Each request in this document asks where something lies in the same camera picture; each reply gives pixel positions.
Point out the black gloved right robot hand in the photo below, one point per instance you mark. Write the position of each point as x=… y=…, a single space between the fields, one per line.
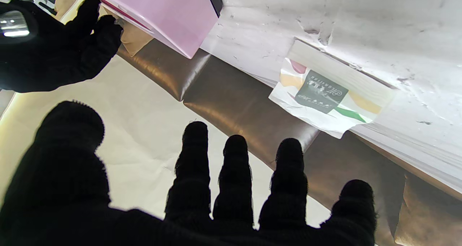
x=54 y=58

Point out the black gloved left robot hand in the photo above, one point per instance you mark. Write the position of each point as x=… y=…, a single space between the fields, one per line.
x=57 y=188

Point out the pink tissue box cover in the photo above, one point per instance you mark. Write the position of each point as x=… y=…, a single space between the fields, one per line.
x=169 y=14

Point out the printed tissue pack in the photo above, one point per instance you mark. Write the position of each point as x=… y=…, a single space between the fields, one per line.
x=325 y=94

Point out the beige wrinkled backdrop cloth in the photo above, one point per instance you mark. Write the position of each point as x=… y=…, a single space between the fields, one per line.
x=144 y=130

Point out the brown leather sofa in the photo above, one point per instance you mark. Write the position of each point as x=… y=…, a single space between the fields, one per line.
x=234 y=101

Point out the brown throw pillow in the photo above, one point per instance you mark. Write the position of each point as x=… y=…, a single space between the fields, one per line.
x=429 y=217

